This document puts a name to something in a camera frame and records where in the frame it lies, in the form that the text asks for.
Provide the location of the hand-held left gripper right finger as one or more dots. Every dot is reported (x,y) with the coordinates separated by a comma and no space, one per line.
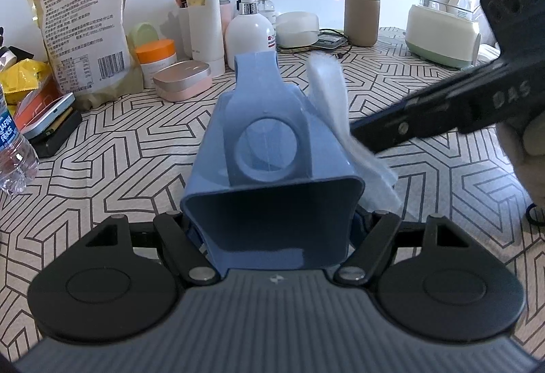
(374,245)

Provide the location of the yellow packet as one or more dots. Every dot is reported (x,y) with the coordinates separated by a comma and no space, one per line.
(25,77)

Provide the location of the blue plastic container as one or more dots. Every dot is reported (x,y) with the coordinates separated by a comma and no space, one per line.
(255,100)

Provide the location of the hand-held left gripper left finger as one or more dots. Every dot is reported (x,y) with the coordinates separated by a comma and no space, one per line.
(174,241)

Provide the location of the geometric patterned tablecloth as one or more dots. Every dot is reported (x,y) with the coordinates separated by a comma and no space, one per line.
(127,168)

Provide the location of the pink bottle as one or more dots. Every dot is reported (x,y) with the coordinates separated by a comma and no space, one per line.
(225,11)

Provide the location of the white cream tube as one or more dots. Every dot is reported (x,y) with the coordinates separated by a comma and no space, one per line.
(206,28)

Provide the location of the white pump bottle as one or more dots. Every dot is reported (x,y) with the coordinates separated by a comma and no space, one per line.
(249,41)

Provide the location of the white round box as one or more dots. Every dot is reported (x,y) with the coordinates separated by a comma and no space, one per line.
(298,28)

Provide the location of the clear water bottle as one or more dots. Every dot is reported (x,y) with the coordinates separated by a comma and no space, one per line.
(17,160)

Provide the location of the white paper towel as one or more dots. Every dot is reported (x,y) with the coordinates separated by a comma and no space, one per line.
(330,87)

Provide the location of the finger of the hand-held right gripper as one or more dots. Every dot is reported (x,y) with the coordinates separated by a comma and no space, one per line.
(451,90)
(408,128)

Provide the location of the orange box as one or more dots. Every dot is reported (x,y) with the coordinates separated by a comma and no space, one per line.
(40,100)

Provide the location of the pink tin case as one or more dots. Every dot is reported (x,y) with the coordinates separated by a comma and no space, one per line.
(181,79)

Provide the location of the glass kettle on green base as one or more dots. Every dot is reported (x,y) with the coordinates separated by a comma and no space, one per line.
(438,36)

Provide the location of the flat grey device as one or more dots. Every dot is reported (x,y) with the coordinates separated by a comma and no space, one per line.
(330,41)

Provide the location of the pale green round lid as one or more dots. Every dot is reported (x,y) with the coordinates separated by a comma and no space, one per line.
(142,34)

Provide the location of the white pen cup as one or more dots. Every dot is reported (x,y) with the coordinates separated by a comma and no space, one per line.
(184,32)

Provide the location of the tan food bag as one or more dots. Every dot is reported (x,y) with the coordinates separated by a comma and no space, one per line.
(81,24)

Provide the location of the silver flat device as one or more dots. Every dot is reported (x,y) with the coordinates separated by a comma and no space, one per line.
(51,113)

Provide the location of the silver black tape roll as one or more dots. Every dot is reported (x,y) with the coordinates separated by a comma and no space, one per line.
(10,58)

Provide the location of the person's right hand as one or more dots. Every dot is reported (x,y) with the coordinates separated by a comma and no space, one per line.
(517,151)

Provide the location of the orange lid jar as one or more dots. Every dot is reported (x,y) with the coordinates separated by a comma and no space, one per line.
(157,62)

